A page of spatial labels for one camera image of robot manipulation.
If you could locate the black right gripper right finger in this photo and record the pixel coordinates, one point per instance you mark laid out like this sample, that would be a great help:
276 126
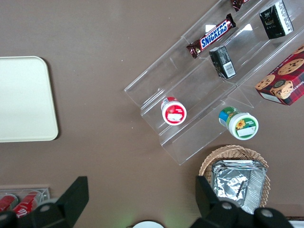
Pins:
209 202

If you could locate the Snickers chocolate bar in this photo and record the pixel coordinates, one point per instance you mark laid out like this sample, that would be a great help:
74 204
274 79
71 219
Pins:
212 35
238 4

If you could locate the red lid white jar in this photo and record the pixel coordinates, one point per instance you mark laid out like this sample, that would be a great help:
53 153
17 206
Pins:
173 114

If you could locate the green lid white jar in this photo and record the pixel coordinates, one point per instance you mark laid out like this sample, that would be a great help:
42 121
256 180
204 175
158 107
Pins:
242 124

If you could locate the white rectangular snack tray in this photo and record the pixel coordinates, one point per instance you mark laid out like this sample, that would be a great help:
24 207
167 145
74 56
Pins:
298 225

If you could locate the aluminium foil container stack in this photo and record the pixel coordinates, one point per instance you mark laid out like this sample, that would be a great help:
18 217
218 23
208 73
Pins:
232 183

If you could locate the clear acrylic bottle rack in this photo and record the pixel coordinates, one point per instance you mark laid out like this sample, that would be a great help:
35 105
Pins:
46 192

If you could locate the small black drink carton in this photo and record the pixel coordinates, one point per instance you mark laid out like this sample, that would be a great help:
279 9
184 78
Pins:
275 20
222 63

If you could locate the red cola bottle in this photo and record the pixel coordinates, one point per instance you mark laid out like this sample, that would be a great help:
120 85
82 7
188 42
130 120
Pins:
26 202
8 202

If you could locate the cream plastic tray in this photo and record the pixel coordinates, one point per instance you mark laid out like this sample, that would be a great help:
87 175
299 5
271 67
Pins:
26 99

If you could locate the red tartan cookie box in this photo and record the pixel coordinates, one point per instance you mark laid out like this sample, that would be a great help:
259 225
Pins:
285 80

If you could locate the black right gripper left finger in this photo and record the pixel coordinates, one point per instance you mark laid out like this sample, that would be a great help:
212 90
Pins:
71 197

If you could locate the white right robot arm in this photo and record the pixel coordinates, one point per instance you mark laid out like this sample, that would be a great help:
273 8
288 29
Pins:
148 225

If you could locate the light tan wicker basket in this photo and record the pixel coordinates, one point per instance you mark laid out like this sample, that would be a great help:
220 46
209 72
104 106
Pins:
237 152

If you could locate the clear acrylic stepped shelf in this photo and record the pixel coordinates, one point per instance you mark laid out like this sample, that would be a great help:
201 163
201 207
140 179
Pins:
202 95

